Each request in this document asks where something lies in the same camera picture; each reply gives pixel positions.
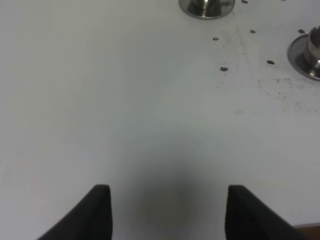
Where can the far steel saucer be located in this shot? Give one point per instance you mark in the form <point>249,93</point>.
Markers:
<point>225,8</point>

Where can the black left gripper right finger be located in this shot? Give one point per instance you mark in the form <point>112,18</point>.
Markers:
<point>248,218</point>

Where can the near steel saucer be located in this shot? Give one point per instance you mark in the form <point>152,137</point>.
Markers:
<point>295,55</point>

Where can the near steel teacup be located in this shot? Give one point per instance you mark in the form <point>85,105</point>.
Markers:
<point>312,49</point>

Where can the steel saucer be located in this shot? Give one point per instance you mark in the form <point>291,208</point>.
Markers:
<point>295,55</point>
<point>225,8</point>

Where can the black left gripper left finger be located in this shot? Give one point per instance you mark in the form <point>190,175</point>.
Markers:
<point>90,219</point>

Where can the far steel teacup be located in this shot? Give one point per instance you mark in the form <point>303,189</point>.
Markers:
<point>207,5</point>

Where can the steel teacup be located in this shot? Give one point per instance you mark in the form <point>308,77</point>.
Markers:
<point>312,49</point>
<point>207,5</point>

